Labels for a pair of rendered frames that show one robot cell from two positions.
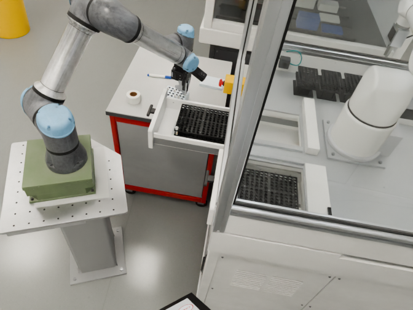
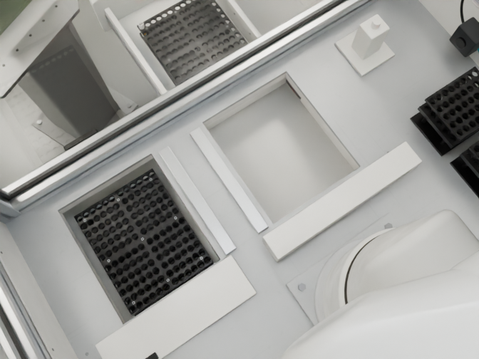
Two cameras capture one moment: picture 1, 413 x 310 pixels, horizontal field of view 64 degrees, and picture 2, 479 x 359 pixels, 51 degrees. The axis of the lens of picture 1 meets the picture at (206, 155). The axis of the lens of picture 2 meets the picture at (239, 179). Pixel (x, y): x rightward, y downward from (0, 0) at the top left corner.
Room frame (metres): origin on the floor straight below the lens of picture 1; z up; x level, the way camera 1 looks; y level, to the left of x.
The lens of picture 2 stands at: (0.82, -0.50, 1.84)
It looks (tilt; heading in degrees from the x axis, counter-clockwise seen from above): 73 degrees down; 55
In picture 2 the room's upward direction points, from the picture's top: 1 degrees counter-clockwise
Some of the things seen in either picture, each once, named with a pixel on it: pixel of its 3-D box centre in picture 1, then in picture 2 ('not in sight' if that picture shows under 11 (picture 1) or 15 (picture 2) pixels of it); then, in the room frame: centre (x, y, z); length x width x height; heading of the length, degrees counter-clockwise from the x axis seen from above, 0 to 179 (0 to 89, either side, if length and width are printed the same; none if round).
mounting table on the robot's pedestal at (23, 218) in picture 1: (69, 184); not in sight; (0.78, 0.56, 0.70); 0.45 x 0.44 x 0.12; 112
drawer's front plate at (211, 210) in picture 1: (215, 184); not in sight; (0.77, -0.05, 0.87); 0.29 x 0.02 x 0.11; 179
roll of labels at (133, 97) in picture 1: (133, 97); not in sight; (1.31, 0.41, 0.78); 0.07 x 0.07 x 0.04
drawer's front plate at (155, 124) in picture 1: (158, 117); not in sight; (1.09, 0.24, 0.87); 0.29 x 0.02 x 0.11; 179
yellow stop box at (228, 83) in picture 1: (228, 83); not in sight; (1.41, -0.05, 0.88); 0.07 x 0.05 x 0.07; 179
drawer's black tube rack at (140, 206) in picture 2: not in sight; (145, 241); (0.76, -0.25, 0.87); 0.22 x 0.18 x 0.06; 89
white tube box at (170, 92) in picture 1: (175, 96); not in sight; (1.37, 0.21, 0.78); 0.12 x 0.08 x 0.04; 77
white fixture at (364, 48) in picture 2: not in sight; (370, 36); (1.34, -0.20, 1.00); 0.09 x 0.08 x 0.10; 89
